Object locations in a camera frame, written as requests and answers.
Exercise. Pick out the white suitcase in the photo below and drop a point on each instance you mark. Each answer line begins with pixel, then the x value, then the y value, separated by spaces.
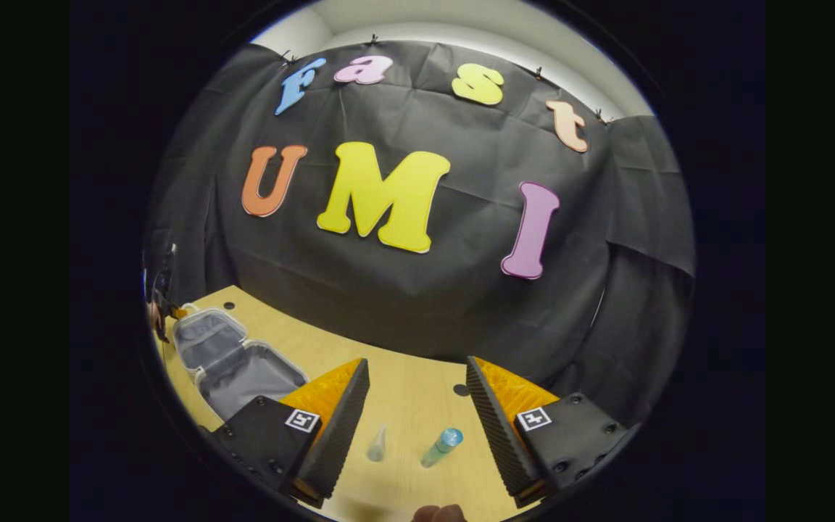
pixel 243 373

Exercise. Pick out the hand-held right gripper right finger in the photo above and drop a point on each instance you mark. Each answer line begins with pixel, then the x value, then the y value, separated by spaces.
pixel 497 435

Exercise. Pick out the blue and white tube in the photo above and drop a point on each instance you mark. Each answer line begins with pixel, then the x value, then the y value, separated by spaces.
pixel 377 446

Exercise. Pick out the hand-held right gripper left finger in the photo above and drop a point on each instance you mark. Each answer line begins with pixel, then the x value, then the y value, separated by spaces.
pixel 338 435

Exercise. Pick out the black backdrop cloth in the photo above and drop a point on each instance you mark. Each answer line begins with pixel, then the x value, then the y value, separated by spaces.
pixel 417 290

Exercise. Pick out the blue clear bottle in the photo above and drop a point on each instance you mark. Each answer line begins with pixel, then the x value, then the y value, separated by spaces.
pixel 441 448

